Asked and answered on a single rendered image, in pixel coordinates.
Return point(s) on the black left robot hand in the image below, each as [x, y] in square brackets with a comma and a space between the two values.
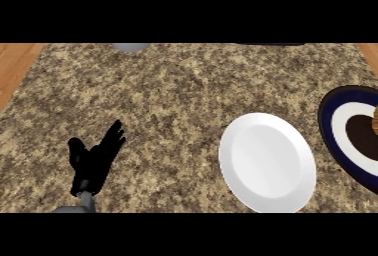
[94, 160]

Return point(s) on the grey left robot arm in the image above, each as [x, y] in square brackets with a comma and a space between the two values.
[83, 204]

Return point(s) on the dark blue and white plate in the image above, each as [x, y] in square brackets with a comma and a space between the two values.
[345, 126]

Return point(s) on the brown croissant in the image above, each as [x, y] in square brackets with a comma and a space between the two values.
[376, 120]

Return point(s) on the grey round object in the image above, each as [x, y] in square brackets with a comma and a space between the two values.
[131, 46]

